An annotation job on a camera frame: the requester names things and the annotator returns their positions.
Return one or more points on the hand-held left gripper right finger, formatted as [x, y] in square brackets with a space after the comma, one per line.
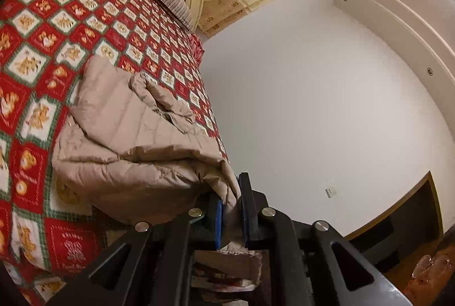
[244, 213]

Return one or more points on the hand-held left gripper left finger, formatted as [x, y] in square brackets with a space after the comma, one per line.
[217, 224]

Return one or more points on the beige quilted jacket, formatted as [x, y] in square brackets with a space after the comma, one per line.
[135, 135]

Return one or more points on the red crumpled cloth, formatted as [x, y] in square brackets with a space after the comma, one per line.
[196, 46]

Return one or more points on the eyeglasses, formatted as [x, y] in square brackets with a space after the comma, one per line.
[432, 265]

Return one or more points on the person's face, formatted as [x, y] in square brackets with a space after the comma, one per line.
[440, 288]

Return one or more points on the striped pillow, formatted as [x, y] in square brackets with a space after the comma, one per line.
[174, 2]

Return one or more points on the red checkered printed bedspread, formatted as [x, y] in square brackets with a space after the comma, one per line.
[35, 43]

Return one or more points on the white wall switch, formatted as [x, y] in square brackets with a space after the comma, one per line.
[331, 192]

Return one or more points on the wooden door frame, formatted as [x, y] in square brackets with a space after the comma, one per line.
[408, 201]

